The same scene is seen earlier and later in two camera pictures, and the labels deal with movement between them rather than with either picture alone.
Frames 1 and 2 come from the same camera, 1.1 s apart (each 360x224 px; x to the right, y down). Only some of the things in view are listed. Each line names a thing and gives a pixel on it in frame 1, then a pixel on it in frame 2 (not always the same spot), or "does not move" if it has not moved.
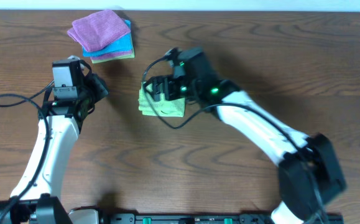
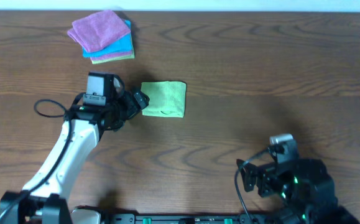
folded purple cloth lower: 110,55 does not move
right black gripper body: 176,87 → 268,182
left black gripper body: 92,91 → 125,107
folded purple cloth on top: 98,30 does not move
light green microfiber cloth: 163,107 does not move
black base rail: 214,218 does not move
